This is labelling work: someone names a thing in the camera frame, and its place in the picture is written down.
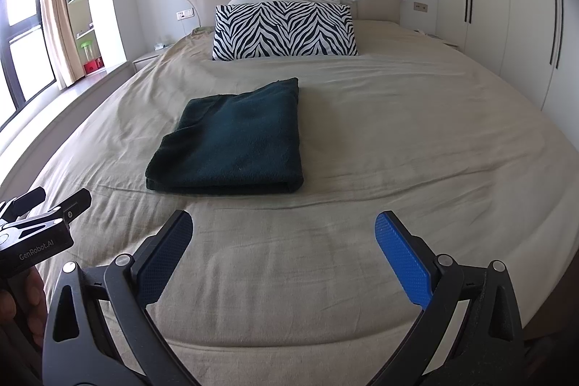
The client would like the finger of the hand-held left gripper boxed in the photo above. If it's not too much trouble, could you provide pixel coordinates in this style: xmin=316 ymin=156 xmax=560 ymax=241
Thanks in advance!
xmin=0 ymin=187 xmax=47 ymax=222
xmin=4 ymin=188 xmax=92 ymax=233

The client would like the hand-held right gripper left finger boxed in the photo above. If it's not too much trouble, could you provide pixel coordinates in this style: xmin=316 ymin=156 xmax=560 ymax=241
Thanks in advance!
xmin=43 ymin=209 xmax=195 ymax=386

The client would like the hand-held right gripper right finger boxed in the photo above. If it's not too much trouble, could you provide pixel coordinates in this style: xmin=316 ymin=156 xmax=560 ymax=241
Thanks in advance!
xmin=375 ymin=211 xmax=528 ymax=386

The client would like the dark green knitted garment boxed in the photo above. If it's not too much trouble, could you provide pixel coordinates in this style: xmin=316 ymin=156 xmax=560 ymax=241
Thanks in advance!
xmin=145 ymin=77 xmax=304 ymax=196

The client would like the person's left hand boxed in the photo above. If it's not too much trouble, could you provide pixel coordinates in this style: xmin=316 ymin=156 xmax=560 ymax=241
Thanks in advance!
xmin=0 ymin=271 xmax=46 ymax=344

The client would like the white window bench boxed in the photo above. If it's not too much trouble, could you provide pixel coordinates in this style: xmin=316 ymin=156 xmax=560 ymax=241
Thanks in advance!
xmin=0 ymin=61 xmax=132 ymax=183

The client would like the bed with beige sheet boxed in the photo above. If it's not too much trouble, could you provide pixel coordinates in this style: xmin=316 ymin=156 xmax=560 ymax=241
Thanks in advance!
xmin=0 ymin=21 xmax=555 ymax=386

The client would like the dark framed window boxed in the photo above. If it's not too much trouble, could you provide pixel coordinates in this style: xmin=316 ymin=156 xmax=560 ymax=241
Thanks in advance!
xmin=0 ymin=0 xmax=57 ymax=124

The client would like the white nightstand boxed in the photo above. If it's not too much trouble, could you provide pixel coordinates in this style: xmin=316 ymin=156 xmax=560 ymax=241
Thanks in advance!
xmin=414 ymin=29 xmax=461 ymax=51
xmin=132 ymin=51 xmax=161 ymax=73

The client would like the beige curtain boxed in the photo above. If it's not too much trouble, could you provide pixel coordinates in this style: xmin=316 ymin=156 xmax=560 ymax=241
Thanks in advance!
xmin=38 ymin=0 xmax=75 ymax=88

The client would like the zebra striped pillow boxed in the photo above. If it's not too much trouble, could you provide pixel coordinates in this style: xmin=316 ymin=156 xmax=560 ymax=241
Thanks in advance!
xmin=212 ymin=1 xmax=359 ymax=61

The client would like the white wardrobe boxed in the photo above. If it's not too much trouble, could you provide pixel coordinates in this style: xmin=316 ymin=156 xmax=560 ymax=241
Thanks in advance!
xmin=432 ymin=0 xmax=575 ymax=111

